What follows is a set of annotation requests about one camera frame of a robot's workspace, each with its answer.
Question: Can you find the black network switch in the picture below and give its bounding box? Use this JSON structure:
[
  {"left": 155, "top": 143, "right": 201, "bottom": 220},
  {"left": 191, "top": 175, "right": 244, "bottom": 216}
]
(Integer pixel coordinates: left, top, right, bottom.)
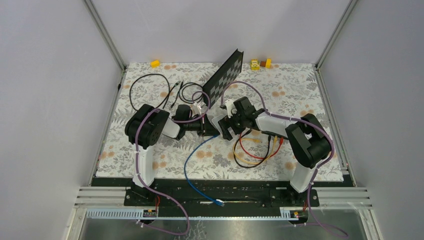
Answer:
[{"left": 261, "top": 130, "right": 289, "bottom": 140}]

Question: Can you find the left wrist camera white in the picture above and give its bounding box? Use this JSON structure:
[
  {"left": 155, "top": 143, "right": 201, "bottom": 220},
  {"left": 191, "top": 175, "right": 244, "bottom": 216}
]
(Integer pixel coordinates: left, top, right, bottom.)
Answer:
[{"left": 192, "top": 101, "right": 208, "bottom": 116}]

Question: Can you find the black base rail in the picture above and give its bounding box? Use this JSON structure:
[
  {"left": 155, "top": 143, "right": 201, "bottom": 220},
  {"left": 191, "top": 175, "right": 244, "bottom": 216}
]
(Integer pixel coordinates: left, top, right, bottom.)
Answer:
[{"left": 78, "top": 178, "right": 352, "bottom": 218}]

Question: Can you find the yellow toy block left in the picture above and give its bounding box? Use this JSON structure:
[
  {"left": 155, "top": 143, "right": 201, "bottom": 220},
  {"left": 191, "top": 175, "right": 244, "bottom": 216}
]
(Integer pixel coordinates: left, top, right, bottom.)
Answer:
[{"left": 150, "top": 60, "right": 161, "bottom": 68}]

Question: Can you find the black teal-plug ethernet cable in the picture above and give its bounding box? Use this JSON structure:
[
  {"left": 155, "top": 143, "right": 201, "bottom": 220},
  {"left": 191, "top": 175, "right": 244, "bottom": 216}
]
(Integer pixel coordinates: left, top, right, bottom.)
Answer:
[{"left": 129, "top": 73, "right": 181, "bottom": 112}]

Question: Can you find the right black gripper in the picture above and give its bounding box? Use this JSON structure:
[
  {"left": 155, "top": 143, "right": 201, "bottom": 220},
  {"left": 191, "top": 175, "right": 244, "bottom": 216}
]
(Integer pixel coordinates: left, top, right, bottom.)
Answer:
[{"left": 218, "top": 110, "right": 247, "bottom": 141}]

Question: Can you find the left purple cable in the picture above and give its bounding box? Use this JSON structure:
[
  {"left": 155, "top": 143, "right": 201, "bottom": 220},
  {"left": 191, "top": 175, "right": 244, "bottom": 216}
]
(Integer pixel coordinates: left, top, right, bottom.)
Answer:
[{"left": 134, "top": 90, "right": 212, "bottom": 237}]

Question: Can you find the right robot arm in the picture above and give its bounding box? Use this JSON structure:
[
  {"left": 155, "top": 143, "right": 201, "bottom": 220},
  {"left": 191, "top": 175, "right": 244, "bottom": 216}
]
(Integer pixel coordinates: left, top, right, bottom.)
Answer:
[{"left": 217, "top": 97, "right": 334, "bottom": 206}]

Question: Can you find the black short ethernet cable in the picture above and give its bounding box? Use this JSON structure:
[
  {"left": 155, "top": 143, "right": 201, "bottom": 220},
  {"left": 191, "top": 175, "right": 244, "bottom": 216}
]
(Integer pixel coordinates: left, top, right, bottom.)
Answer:
[{"left": 233, "top": 129, "right": 273, "bottom": 169}]

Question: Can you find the black round ethernet cable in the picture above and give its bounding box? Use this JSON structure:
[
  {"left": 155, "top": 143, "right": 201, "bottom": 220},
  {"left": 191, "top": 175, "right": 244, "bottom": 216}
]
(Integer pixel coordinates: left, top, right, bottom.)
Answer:
[{"left": 171, "top": 82, "right": 204, "bottom": 110}]

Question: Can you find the purple cable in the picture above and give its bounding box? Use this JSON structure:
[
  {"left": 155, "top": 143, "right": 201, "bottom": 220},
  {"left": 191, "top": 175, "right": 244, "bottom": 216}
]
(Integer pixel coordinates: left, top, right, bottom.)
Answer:
[
  {"left": 220, "top": 81, "right": 350, "bottom": 238},
  {"left": 134, "top": 90, "right": 212, "bottom": 237}
]

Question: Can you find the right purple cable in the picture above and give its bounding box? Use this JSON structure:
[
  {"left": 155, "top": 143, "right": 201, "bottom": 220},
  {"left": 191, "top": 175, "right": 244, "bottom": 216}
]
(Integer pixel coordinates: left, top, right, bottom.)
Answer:
[{"left": 220, "top": 81, "right": 350, "bottom": 238}]

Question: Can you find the white network switch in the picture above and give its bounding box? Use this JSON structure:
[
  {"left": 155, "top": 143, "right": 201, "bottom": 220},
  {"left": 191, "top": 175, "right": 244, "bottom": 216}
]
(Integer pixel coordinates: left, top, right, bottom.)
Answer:
[{"left": 211, "top": 114, "right": 229, "bottom": 135}]

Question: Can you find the checkerboard calibration board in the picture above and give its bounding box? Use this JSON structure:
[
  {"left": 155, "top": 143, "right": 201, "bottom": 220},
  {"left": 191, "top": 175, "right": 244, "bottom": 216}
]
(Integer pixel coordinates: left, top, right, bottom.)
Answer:
[{"left": 202, "top": 49, "right": 244, "bottom": 107}]

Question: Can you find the blue ethernet cable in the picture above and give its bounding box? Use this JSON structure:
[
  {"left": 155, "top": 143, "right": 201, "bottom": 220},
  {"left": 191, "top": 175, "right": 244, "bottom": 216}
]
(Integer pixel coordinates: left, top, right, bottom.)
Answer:
[{"left": 183, "top": 134, "right": 225, "bottom": 208}]

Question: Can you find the yellow patterned toy block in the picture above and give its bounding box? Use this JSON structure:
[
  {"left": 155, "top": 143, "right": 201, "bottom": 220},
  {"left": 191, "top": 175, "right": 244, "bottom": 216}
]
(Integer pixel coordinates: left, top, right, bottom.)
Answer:
[{"left": 250, "top": 59, "right": 261, "bottom": 71}]

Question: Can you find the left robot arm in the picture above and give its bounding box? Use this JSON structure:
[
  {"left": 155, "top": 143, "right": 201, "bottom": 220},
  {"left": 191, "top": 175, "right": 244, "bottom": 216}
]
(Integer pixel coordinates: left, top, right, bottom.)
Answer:
[{"left": 124, "top": 103, "right": 220, "bottom": 206}]

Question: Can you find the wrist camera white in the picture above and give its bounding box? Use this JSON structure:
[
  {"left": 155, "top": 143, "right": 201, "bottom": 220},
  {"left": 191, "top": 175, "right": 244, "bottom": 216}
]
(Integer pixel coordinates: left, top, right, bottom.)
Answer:
[
  {"left": 192, "top": 101, "right": 208, "bottom": 116},
  {"left": 224, "top": 99, "right": 237, "bottom": 119}
]

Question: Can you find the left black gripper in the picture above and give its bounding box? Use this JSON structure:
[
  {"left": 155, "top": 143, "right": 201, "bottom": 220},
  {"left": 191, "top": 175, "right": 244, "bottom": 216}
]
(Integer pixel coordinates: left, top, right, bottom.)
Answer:
[{"left": 183, "top": 113, "right": 219, "bottom": 136}]

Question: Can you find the yellow ethernet cable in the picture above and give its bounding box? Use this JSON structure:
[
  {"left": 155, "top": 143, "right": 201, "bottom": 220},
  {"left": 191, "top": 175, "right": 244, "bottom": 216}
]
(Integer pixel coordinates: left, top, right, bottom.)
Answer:
[{"left": 231, "top": 135, "right": 279, "bottom": 166}]

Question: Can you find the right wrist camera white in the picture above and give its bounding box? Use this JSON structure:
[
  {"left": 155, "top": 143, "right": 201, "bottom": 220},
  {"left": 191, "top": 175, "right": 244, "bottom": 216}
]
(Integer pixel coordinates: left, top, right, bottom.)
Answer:
[{"left": 224, "top": 99, "right": 237, "bottom": 119}]

